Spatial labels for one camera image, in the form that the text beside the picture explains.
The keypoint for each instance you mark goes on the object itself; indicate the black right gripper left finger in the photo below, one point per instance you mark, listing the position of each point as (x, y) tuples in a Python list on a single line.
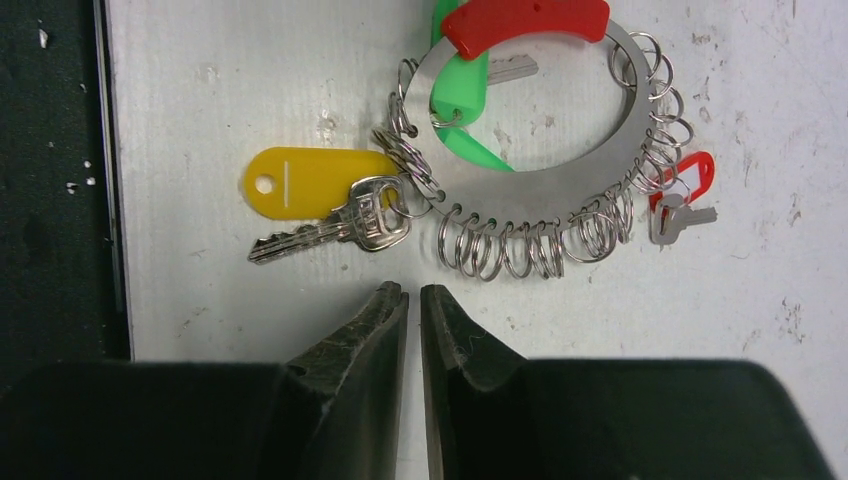
[(330, 413)]

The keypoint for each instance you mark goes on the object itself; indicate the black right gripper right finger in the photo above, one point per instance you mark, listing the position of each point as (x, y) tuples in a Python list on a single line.
[(494, 414)]

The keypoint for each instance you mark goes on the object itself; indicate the metal keyring with red grip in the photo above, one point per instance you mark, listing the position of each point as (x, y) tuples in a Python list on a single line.
[(597, 125)]

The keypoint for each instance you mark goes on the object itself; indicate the key with yellow tag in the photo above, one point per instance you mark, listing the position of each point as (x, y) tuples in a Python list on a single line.
[(339, 195)]

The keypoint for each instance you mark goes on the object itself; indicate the key with red tag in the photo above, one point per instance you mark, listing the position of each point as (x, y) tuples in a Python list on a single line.
[(671, 209)]

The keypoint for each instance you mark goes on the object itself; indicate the key with green tag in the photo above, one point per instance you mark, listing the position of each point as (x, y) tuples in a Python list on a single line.
[(459, 93), (462, 144)]

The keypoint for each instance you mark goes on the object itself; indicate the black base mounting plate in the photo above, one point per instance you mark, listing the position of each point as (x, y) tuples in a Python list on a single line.
[(62, 275)]

